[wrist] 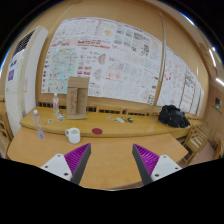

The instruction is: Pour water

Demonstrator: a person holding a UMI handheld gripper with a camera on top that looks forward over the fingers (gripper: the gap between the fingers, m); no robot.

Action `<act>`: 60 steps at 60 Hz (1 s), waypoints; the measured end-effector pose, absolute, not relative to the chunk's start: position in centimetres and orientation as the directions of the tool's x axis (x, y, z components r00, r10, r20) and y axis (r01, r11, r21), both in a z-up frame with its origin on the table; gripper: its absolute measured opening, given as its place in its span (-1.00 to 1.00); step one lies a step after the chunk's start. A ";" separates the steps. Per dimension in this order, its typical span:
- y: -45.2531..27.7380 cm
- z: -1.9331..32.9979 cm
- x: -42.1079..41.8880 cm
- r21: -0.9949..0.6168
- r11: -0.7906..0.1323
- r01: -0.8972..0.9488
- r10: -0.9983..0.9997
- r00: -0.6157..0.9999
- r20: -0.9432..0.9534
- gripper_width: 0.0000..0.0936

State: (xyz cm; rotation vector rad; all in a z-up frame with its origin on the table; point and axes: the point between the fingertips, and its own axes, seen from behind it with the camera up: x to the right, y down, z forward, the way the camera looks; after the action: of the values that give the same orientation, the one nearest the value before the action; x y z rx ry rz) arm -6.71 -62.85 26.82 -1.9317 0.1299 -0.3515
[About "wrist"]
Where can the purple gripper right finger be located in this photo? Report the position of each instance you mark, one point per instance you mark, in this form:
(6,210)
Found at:
(151,166)

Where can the brown cardboard box stand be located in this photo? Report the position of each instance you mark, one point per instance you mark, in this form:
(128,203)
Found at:
(77,97)

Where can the white air conditioner unit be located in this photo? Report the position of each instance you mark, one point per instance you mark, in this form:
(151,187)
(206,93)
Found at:
(20,81)

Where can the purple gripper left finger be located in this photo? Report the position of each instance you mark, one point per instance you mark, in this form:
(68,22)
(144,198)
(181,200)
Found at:
(70,166)

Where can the water bottle with white label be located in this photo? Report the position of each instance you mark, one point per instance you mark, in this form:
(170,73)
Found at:
(55,104)

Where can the right wall poster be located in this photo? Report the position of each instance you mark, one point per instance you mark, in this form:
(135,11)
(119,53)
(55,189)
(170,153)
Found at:
(180,87)

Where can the small items on table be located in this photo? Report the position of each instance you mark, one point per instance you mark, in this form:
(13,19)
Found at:
(121,119)

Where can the large left wall poster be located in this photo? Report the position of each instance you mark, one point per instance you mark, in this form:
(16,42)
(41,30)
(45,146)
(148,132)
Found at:
(120,61)

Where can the white ceramic mug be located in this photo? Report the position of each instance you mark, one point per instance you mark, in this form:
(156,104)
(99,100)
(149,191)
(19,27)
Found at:
(73,135)

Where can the black bag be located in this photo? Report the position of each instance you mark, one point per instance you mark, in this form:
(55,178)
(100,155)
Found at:
(172,116)

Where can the wooden chair right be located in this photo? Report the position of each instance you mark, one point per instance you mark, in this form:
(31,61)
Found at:
(195,141)

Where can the small sticker card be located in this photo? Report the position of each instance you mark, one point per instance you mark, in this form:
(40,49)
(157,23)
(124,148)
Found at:
(50,121)

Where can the clear plastic water bottle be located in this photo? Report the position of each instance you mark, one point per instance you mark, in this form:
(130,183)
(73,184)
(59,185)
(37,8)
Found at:
(37,124)

